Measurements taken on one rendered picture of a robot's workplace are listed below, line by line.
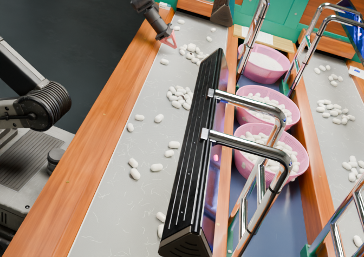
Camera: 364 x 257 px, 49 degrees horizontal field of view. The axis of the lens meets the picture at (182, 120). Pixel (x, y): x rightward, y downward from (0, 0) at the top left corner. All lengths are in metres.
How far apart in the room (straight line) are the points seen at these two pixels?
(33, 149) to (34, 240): 0.67
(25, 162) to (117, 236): 0.63
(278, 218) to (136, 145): 0.49
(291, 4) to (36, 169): 1.50
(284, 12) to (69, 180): 1.55
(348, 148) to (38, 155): 1.16
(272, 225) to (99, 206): 0.53
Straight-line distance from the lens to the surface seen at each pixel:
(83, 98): 2.68
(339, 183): 1.45
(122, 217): 1.04
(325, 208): 1.28
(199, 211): 0.59
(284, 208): 1.34
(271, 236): 1.24
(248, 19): 2.25
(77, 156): 1.14
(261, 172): 0.94
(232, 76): 1.72
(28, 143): 1.60
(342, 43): 2.30
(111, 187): 1.10
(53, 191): 1.04
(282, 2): 2.24
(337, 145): 1.63
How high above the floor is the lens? 1.54
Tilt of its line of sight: 35 degrees down
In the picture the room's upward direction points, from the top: 17 degrees clockwise
